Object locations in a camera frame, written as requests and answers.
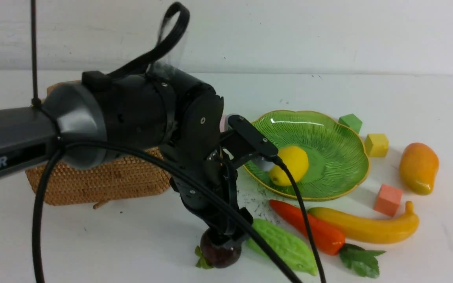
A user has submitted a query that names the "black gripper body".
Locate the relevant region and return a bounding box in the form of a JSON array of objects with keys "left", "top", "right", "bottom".
[{"left": 160, "top": 143, "right": 254, "bottom": 236}]

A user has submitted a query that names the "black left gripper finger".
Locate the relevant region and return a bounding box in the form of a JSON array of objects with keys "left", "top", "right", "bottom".
[{"left": 207, "top": 228, "right": 227, "bottom": 248}]

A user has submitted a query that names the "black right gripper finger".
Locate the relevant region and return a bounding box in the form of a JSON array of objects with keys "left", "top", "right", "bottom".
[{"left": 226, "top": 230, "right": 250, "bottom": 249}]

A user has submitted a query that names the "dark purple toy mangosteen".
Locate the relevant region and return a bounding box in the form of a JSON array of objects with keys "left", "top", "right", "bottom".
[{"left": 194, "top": 229, "right": 242, "bottom": 269}]

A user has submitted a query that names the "green toy bitter gourd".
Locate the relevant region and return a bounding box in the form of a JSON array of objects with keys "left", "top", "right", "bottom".
[{"left": 252, "top": 219, "right": 318, "bottom": 276}]

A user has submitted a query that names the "yellow toy lemon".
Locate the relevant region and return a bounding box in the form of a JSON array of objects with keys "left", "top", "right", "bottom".
[{"left": 269, "top": 146, "right": 309, "bottom": 187}]

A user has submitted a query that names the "orange toy carrot with leaves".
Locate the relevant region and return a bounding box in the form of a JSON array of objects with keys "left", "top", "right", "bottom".
[{"left": 269, "top": 199, "right": 385, "bottom": 278}]

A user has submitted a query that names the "yellow toy banana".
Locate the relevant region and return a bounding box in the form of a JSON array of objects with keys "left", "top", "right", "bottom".
[{"left": 308, "top": 201, "right": 420, "bottom": 244}]

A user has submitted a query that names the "orange yellow toy mango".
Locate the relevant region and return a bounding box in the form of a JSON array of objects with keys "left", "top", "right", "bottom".
[{"left": 399, "top": 143, "right": 439, "bottom": 195}]

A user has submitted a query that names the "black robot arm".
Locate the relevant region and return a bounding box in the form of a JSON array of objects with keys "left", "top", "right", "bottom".
[{"left": 0, "top": 68, "right": 253, "bottom": 248}]

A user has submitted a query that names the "pink cube block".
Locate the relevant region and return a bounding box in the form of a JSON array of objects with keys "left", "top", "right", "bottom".
[{"left": 219, "top": 115, "right": 230, "bottom": 133}]

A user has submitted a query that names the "woven wicker basket green lining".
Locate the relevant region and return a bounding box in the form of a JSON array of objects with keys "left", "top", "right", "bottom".
[{"left": 25, "top": 81, "right": 172, "bottom": 209}]

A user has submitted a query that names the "green leaf-shaped glass plate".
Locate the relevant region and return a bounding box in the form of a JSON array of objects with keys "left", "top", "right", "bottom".
[{"left": 252, "top": 110, "right": 370, "bottom": 201}]

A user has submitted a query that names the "green cube block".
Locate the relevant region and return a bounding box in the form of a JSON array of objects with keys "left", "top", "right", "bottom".
[{"left": 338, "top": 113, "right": 363, "bottom": 134}]

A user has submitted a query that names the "orange cube block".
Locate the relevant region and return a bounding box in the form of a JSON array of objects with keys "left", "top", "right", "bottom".
[{"left": 373, "top": 184, "right": 403, "bottom": 217}]

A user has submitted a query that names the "yellow cube block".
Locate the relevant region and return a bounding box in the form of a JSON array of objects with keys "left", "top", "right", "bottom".
[{"left": 364, "top": 134, "right": 389, "bottom": 158}]

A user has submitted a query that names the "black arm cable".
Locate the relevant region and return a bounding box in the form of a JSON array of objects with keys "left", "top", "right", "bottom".
[{"left": 32, "top": 2, "right": 327, "bottom": 283}]

